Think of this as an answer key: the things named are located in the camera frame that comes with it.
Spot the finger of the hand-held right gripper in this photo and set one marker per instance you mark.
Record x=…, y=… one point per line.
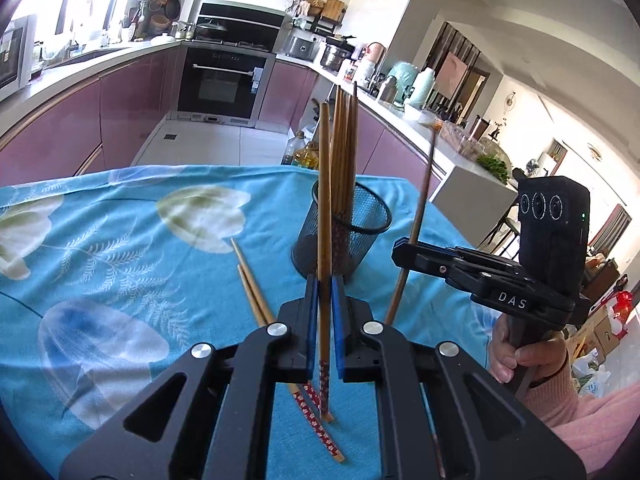
x=435, y=262
x=492, y=262

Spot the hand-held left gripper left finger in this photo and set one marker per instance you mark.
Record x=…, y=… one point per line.
x=312, y=320

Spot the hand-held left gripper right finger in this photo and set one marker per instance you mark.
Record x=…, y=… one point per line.
x=338, y=320

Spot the bundle of wooden chopsticks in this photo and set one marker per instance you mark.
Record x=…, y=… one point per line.
x=345, y=160

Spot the person's right forearm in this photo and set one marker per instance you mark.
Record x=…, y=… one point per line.
x=590, y=420

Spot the person's right hand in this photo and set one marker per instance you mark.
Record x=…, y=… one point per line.
x=542, y=360

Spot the green leafy vegetables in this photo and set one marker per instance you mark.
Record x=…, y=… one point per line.
x=494, y=167

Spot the cardboard box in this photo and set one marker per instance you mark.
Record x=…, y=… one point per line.
x=602, y=330

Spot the white plastic bag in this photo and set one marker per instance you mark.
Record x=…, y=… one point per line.
x=590, y=375

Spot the yellow cooking oil bottle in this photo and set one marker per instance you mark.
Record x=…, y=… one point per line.
x=311, y=156

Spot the dark cooking oil bottle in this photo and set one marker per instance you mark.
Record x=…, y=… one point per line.
x=292, y=152

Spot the mint green appliance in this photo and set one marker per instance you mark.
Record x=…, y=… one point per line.
x=402, y=82

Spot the blue floral tablecloth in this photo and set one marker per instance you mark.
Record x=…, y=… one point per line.
x=125, y=260

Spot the pink kettle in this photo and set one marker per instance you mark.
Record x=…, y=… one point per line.
x=376, y=52

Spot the stainless steel pot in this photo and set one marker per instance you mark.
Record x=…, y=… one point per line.
x=334, y=55

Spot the black built-in oven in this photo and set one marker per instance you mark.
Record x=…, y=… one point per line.
x=220, y=85

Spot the black countertop shelf rack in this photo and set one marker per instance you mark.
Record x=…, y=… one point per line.
x=320, y=12

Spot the purple kitchen cabinets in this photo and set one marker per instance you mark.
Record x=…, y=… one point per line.
x=125, y=105

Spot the black range hood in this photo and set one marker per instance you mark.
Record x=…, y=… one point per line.
x=240, y=22

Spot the black wok with lid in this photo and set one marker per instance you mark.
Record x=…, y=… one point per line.
x=210, y=29

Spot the silver microwave oven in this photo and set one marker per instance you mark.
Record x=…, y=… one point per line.
x=15, y=55

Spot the kitchen window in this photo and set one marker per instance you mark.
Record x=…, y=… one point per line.
x=65, y=0

